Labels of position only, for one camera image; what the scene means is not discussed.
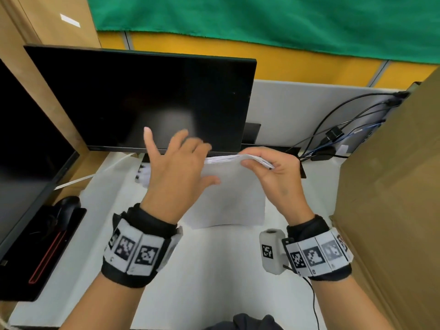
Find person's left hand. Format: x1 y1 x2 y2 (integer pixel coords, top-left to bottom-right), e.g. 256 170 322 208
141 127 221 224

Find person's left forearm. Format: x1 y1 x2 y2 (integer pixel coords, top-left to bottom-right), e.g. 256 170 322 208
59 271 163 330

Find person's right forearm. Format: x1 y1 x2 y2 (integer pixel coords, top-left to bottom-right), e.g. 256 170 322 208
309 269 388 330

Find black stand base red stripe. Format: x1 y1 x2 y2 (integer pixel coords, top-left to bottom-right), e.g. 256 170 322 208
0 203 87 303

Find small black adapter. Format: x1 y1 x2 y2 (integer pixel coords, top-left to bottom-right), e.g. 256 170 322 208
325 127 345 142

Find black side monitor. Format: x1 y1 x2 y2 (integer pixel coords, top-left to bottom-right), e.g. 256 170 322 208
0 59 80 261

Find green cloth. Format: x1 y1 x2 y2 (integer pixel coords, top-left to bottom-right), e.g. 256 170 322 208
86 0 440 65

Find blue cable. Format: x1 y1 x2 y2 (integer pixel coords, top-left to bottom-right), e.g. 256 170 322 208
302 122 385 158

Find person's dark clothing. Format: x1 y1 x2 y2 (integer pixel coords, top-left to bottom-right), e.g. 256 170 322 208
205 313 284 330

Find thin black camera cable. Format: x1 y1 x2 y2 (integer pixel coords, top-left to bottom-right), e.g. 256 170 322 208
283 265 321 330

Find left wrist band with markers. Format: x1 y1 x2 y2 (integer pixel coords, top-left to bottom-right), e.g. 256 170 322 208
101 203 184 289

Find large brown cardboard box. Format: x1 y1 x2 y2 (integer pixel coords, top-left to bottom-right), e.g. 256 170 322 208
329 67 440 330

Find brown cardboard panel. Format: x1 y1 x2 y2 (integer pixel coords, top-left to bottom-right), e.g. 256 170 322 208
0 0 102 203

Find crumpled white paper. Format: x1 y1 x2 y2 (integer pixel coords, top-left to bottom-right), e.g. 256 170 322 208
135 165 152 189

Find white tape label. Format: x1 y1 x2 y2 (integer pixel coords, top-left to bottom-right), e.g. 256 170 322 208
60 14 81 28

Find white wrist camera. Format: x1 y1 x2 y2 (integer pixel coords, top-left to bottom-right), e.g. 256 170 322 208
259 229 288 275

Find right wrist band with markers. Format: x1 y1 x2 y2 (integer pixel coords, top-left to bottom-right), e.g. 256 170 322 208
282 214 354 282

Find wrist band with markers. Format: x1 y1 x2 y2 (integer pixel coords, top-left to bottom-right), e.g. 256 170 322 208
282 214 354 282
101 203 184 289

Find black computer mouse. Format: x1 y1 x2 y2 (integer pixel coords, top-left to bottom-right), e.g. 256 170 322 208
53 196 82 220

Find large black monitor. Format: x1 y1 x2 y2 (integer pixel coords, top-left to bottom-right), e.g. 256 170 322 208
24 44 258 154

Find person's right hand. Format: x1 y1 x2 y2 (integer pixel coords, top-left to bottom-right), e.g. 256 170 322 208
239 146 315 226

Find white paper sheet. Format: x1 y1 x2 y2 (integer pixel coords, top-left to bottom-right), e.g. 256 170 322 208
181 154 275 231

